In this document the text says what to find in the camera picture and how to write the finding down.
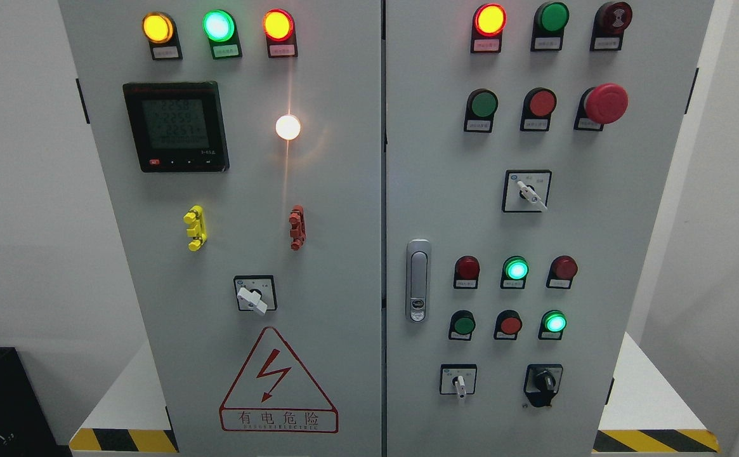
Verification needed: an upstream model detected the black rotary knob switch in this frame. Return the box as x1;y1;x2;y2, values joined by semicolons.
523;364;563;407

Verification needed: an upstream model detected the grey electrical cabinet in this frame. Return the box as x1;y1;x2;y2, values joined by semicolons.
59;1;714;456

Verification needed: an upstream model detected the red terminal connector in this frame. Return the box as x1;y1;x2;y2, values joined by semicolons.
288;205;306;251

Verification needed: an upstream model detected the dark red indicator left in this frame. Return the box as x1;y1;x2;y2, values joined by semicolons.
453;255;480;289

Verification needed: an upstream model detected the dark red indicator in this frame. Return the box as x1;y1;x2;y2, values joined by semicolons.
453;255;480;289
546;255;579;289

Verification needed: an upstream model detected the white lit indicator light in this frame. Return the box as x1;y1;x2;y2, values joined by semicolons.
275;114;301;142

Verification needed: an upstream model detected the green push button lower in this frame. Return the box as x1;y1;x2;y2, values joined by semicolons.
448;310;476;341

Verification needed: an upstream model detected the green push button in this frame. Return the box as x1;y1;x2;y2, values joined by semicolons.
448;310;476;341
463;88;499;133

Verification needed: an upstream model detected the green lit indicator middle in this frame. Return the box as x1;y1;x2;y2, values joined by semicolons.
500;256;530;289

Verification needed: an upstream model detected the green push button upper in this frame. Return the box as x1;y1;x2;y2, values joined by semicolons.
463;88;499;133

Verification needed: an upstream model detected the red push button lower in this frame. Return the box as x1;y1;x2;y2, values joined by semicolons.
493;310;523;340

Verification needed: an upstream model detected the red push button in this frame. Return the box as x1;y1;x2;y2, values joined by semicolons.
520;87;557;132
493;310;523;340

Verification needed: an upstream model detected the yellow terminal connector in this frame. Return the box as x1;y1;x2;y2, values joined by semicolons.
183;205;207;252

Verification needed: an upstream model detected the red high voltage warning sticker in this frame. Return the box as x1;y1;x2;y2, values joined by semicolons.
219;326;339;434

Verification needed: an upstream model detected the dark red indicator right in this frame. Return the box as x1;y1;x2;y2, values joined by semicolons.
546;255;579;289

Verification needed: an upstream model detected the green lit button lower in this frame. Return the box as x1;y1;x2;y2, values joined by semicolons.
537;310;567;341

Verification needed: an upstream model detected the red push button upper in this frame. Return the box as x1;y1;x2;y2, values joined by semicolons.
520;87;557;132

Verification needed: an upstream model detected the black digital power meter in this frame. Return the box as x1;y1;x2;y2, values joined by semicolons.
122;81;230;173

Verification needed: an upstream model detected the red-orange indicator light left door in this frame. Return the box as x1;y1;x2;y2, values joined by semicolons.
263;8;299;58

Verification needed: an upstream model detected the red lit indicator light right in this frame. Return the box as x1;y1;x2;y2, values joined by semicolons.
470;3;507;54

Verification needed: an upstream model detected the green lit indicator light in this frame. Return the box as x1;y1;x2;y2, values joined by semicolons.
203;9;242;60

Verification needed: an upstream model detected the red emergency stop button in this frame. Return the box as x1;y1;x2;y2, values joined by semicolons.
574;82;629;132

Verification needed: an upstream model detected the green unlit indicator top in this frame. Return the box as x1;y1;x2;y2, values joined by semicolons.
530;2;570;52

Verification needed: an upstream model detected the yellow indicator light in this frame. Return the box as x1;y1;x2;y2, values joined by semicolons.
142;11;183;61

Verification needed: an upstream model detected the white platform with hazard stripes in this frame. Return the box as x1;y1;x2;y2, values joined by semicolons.
69;335;721;456

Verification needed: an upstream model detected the black box lower left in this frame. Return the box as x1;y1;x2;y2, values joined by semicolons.
0;347;58;456

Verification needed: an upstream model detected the silver door latch handle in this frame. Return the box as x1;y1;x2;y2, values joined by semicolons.
406;238;432;323

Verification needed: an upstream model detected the white lever selector switch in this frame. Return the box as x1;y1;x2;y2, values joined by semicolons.
233;275;278;316

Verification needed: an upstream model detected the white selector switch upper right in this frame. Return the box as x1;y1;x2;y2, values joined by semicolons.
502;169;552;212

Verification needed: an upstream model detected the small white selector switch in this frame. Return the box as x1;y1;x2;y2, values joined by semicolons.
439;364;478;399

